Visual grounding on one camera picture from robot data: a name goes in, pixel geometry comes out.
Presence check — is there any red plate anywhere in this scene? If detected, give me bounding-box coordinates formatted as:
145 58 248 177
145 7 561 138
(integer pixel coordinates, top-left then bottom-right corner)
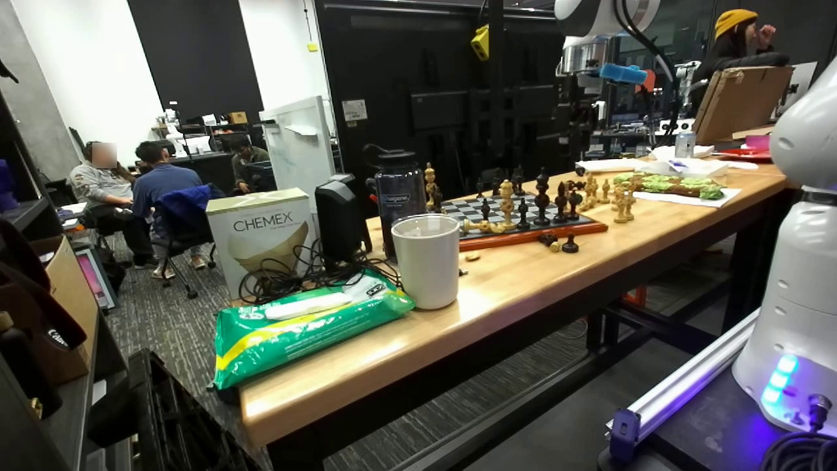
715 134 775 164

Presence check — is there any small white bottle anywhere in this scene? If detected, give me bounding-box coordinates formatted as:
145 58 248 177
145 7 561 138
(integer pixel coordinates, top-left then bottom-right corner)
672 120 698 163

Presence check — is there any white sign on black panel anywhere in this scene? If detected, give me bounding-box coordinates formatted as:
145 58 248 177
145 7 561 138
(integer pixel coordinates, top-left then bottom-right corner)
340 96 372 126

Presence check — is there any chess board with orange frame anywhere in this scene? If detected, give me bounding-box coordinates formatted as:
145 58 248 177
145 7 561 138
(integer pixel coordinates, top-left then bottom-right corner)
435 189 613 253

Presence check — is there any dark transparent bottle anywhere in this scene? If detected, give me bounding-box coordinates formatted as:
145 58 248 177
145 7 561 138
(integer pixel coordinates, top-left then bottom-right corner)
372 149 429 261

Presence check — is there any yellow triangular flag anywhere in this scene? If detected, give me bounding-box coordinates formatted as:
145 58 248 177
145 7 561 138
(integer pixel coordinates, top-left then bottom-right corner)
468 22 495 62

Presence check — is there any white Chemex box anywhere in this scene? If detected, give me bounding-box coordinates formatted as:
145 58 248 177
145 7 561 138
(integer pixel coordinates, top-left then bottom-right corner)
205 187 320 297

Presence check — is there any person in blue shirt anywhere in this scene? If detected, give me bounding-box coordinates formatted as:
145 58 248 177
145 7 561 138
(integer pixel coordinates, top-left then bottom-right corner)
130 138 206 221

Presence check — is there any aluminium rail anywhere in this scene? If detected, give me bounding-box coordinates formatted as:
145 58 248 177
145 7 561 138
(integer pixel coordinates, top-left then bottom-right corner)
608 310 763 448

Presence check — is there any black looping cable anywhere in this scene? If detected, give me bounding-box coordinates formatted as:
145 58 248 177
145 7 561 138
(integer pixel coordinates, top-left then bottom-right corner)
610 0 685 126

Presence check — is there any person with yellow hat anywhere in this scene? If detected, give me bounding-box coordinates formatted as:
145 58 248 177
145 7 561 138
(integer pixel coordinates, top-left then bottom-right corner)
695 5 794 90

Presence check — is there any person in grey shirt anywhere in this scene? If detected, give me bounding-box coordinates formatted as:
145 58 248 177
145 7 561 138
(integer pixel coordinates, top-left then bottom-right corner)
65 138 154 265

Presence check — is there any black cylindrical appliance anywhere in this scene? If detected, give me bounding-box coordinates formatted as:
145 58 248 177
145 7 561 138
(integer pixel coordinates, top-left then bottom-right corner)
314 172 365 274

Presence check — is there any purple rail bracket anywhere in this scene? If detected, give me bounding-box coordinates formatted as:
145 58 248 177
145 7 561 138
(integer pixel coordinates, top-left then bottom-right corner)
608 408 647 465

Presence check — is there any green and brown mat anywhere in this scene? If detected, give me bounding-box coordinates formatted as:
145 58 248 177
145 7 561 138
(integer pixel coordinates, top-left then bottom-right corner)
637 171 727 205

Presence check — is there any tall dark chess piece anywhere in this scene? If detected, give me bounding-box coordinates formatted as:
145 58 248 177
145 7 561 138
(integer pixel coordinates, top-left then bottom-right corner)
532 171 556 228

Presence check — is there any white paper sheet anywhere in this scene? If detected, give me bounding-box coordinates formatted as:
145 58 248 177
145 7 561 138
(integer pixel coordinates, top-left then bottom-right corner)
631 180 744 210

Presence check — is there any brown cardboard box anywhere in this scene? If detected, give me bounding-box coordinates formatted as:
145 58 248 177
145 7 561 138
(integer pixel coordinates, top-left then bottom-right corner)
35 234 103 387

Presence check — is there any brown wooden board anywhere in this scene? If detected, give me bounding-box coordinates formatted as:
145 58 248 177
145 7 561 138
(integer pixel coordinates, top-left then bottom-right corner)
690 61 795 147

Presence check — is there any green wipes package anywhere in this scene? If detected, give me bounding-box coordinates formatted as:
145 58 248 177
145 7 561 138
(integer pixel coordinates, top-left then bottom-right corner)
209 270 417 393

